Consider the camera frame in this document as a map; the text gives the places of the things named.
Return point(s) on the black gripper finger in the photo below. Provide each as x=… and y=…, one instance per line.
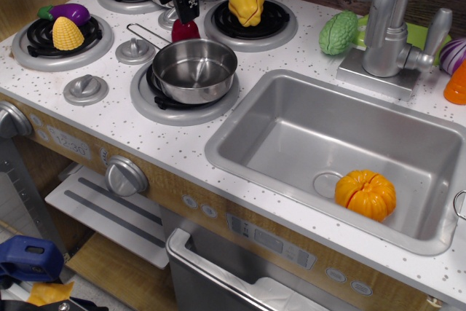
x=187, y=10

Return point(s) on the red toy sweet potato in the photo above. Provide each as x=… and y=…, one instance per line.
x=182, y=31

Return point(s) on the stainless steel pan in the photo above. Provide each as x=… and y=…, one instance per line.
x=194, y=71

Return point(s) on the back right stove burner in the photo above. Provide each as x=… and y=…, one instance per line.
x=278, y=25

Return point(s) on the front right stove burner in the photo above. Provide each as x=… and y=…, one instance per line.
x=142, y=98

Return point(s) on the front left stove burner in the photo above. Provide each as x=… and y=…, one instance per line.
x=33, y=47

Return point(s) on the yellow toy bell pepper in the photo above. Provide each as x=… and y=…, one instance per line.
x=248, y=12

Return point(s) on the purple toy eggplant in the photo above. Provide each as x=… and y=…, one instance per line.
x=77, y=13

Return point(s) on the yellow toy corn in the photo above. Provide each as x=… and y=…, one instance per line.
x=66, y=35

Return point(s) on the green toy bitter melon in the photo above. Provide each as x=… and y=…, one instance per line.
x=338, y=33

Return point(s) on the grey toy sink basin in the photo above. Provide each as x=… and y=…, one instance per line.
x=297, y=136

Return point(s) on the silver oven dial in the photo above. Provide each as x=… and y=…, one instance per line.
x=13, y=121
x=124, y=178

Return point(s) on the silver toy faucet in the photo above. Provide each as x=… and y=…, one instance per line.
x=390, y=65

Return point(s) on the white oven shelf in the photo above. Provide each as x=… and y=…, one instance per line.
x=132, y=222

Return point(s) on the orange toy pumpkin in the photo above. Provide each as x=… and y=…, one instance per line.
x=367, y=193

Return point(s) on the grey oven door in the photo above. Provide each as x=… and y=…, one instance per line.
x=23, y=211

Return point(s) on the purple toy onion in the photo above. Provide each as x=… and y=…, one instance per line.
x=452, y=55

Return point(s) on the grey dishwasher door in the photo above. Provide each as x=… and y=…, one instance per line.
x=210, y=273

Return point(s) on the orange toy carrot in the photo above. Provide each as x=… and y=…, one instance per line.
x=454, y=91

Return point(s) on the blue clamp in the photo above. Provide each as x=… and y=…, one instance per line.
x=30, y=259

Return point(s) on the yellow cloth scrap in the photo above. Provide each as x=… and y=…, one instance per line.
x=48, y=293

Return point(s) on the silver wire handle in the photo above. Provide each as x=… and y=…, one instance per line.
x=457, y=205

